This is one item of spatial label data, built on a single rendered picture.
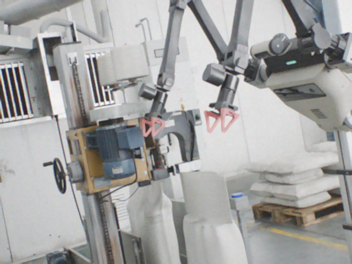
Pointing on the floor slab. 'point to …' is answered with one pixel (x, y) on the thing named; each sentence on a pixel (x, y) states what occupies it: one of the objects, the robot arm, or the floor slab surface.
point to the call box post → (245, 235)
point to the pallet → (268, 209)
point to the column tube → (94, 236)
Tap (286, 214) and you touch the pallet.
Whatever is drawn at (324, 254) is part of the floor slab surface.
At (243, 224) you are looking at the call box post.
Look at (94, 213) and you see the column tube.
